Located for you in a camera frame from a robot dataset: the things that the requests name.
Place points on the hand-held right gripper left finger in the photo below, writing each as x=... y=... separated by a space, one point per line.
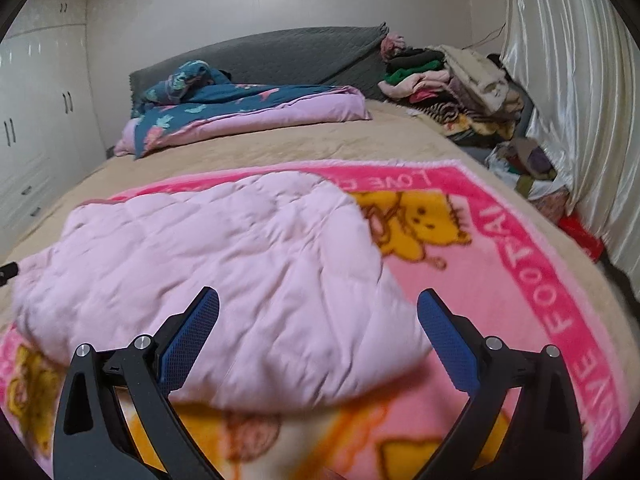
x=192 y=340

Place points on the beige bed cover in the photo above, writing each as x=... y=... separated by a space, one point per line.
x=300 y=140

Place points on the pile of folded clothes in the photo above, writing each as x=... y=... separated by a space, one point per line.
x=450 y=85

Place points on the teal floral quilt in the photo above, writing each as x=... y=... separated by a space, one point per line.
x=260 y=102

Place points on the multicoloured cloth heap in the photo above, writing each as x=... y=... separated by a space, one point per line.
x=530 y=170

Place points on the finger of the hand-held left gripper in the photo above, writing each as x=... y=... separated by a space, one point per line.
x=7 y=273

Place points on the pink printed blanket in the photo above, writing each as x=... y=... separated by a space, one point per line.
x=500 y=270

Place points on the white satin curtain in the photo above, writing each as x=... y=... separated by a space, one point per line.
x=575 y=85

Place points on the white wardrobe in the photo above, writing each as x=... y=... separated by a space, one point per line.
x=40 y=110

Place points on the light pink padded jacket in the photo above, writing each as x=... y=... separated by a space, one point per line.
x=200 y=260

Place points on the red bag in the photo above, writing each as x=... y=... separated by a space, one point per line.
x=582 y=237

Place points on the grey quilted headboard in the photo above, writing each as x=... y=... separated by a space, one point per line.
x=280 y=55

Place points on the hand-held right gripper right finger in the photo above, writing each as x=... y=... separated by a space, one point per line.
x=450 y=345

